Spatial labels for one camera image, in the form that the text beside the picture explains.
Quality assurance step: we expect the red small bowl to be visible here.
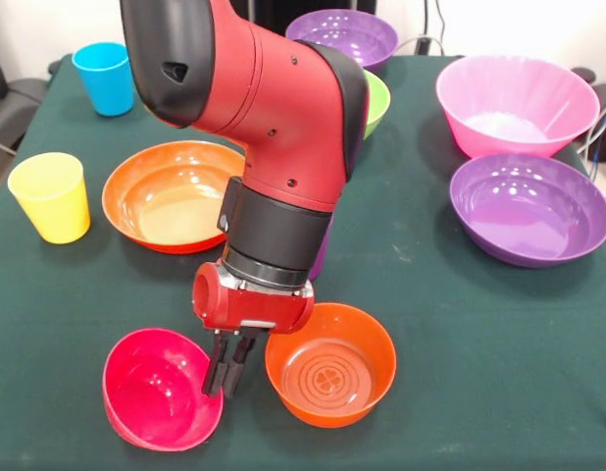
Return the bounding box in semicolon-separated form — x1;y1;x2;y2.
101;328;225;452

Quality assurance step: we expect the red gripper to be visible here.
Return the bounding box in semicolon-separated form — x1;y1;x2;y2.
192;262;317;399

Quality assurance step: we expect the pink large bowl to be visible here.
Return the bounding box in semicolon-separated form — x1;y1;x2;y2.
434;52;602;160

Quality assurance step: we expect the purple rounded deep bowl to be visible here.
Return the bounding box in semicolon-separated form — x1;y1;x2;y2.
284;8;399;70

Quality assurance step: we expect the green bowl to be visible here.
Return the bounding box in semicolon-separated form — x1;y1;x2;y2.
362;70;392;141

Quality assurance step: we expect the orange wide shallow bowl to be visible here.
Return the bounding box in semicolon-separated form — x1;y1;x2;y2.
101;140;248;255

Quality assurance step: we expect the black hanging cable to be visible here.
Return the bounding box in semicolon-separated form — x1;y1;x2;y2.
432;0;447;53

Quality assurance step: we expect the black office chair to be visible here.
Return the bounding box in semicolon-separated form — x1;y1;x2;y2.
0;33;52;202

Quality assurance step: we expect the grey blue cable bundle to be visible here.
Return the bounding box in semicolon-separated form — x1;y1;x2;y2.
576;97;606;210

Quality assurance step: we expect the dark green table cloth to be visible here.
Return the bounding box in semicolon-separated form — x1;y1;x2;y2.
0;52;606;471

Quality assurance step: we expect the purple wide shallow bowl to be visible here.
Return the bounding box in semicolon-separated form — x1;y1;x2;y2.
448;152;606;269

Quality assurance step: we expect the yellow plastic cup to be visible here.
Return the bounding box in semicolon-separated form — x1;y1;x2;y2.
7;151;92;245

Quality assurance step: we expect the orange small bowl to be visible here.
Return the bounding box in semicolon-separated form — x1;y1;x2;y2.
264;302;398;430

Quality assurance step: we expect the blue plastic cup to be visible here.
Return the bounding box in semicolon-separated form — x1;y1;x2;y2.
71;40;136;118

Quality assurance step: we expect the purple plastic cup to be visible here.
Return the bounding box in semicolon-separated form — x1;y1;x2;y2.
308;220;334;283

